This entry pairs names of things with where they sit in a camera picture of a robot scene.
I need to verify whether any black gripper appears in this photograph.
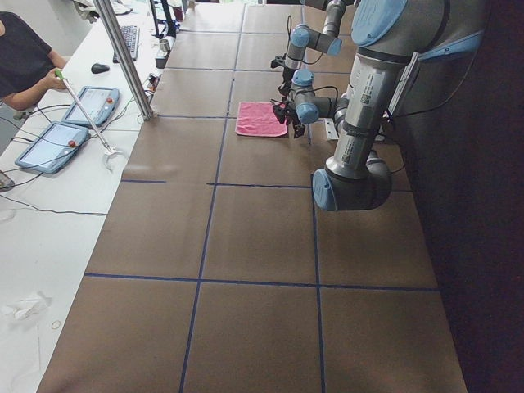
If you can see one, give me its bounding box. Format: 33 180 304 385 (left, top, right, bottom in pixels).
270 55 288 70
272 102 305 138

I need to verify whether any pink towel with grey trim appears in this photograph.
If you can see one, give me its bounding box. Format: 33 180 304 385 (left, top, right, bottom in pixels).
235 102 287 138

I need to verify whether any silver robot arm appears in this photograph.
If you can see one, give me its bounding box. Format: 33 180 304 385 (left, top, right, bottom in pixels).
270 0 354 74
271 0 487 211

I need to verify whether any metal cup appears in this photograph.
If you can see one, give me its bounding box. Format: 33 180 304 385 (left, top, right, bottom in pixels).
159 39 170 52

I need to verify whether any black keyboard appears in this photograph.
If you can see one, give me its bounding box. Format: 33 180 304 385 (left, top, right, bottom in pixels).
120 25 140 61

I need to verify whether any black computer mouse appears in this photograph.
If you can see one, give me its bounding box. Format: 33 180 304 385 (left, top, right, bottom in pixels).
91 63 110 75

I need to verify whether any near blue teach pendant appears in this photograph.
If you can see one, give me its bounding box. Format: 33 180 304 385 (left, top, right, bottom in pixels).
15 121 88 174

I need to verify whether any person in black shirt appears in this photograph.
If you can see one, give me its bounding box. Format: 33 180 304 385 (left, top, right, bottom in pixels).
1 11 67 111

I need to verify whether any crumpled white tissue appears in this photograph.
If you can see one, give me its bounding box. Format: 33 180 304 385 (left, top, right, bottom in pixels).
1 291 52 321

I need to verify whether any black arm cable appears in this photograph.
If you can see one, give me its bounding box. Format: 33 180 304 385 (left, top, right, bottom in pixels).
269 84 341 107

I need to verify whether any aluminium frame post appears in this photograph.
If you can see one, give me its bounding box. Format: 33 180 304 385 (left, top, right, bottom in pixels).
93 0 153 120

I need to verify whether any green handled reacher grabber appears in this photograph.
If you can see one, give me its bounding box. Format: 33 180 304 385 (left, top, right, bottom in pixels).
54 68 128 172

